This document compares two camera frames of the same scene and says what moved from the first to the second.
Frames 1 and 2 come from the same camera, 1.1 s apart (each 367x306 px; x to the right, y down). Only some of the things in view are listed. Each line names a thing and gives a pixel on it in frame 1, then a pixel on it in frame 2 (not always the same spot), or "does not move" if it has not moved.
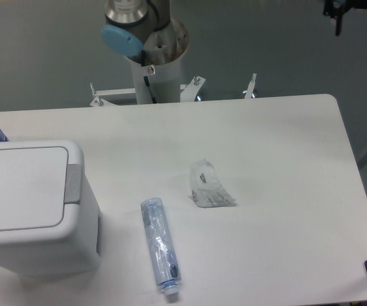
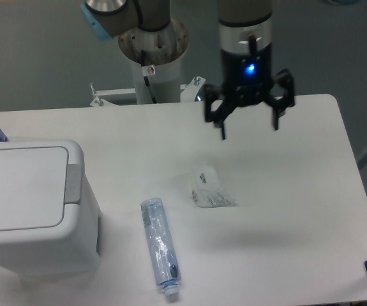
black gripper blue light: (336, 8) → (246, 78)
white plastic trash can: (37, 215) does not move
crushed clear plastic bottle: (166, 268) does not move
